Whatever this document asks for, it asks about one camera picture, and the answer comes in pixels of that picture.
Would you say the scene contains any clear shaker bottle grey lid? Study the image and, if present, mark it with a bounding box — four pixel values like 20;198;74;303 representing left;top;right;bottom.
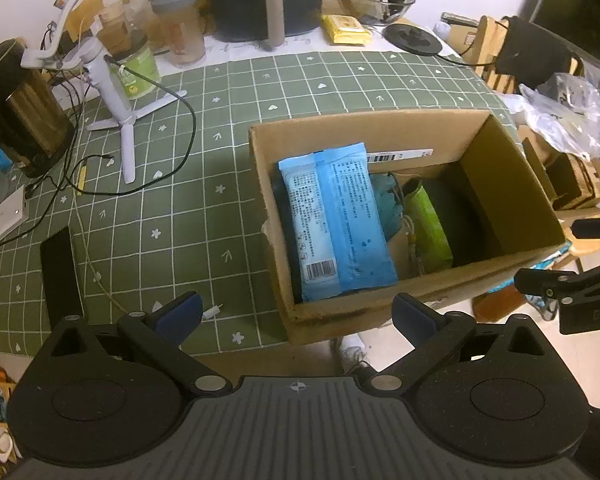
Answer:
150;0;207;70

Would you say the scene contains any brown cardboard box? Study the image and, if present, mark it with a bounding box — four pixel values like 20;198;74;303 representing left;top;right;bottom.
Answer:
249;109;571;346

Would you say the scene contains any clear plastic food bag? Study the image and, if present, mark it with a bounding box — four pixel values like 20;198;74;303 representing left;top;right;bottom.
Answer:
100;0;153;56

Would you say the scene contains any open brown carton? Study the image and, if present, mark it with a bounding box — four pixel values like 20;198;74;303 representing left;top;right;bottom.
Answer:
517;125;600;211

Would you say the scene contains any teal bath loofah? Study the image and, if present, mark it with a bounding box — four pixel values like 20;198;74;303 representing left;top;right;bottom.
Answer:
370;172;406;241

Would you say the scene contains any blue wet wipes packet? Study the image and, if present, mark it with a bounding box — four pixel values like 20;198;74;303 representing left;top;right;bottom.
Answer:
278;142;400;303

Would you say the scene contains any yellow wipes packet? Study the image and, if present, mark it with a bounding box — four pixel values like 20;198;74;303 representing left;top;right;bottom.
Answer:
321;13;373;46

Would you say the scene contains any white gimbal tripod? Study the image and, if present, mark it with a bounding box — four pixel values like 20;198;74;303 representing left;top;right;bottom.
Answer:
20;2;188;185

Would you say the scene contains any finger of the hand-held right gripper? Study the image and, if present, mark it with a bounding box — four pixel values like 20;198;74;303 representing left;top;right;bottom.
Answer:
571;217;600;240
514;260;600;302

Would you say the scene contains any black cable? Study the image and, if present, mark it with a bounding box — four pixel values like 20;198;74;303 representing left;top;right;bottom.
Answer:
0;55;198;241

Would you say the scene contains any white printed table runner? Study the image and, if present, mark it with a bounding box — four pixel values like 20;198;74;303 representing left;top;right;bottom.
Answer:
200;30;461;60

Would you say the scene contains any black round base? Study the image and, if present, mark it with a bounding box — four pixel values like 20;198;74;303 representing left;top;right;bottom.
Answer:
382;22;443;56

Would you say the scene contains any black air fryer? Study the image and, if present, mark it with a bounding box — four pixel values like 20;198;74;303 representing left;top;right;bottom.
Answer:
210;0;325;46

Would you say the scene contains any white sneaker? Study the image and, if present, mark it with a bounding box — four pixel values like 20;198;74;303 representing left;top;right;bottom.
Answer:
337;335;377;376

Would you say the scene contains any dark metallic kettle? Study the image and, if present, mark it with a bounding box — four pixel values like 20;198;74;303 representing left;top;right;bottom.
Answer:
0;37;76;178

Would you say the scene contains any white power bank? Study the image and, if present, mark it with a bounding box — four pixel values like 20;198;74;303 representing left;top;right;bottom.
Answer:
0;185;28;253

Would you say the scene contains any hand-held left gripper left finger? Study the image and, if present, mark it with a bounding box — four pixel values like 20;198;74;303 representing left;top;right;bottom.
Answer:
42;290;233;397

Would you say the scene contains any black smartphone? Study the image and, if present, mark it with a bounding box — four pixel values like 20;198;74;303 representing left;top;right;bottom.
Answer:
40;226;86;318

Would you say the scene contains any thin white cable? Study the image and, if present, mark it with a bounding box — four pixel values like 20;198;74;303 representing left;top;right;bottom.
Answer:
77;195;224;322

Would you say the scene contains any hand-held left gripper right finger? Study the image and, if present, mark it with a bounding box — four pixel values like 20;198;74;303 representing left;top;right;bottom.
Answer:
367;292;561;393

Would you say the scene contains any green canister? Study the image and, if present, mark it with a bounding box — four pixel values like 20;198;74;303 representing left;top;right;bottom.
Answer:
114;42;161;98

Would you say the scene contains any brown labelled parcel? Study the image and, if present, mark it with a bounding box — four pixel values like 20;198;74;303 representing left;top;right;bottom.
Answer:
440;10;483;56

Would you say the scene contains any green wipes packet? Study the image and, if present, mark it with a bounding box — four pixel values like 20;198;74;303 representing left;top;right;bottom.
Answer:
402;185;455;275

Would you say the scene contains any black power cord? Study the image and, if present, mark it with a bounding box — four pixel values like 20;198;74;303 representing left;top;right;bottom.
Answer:
437;51;482;69

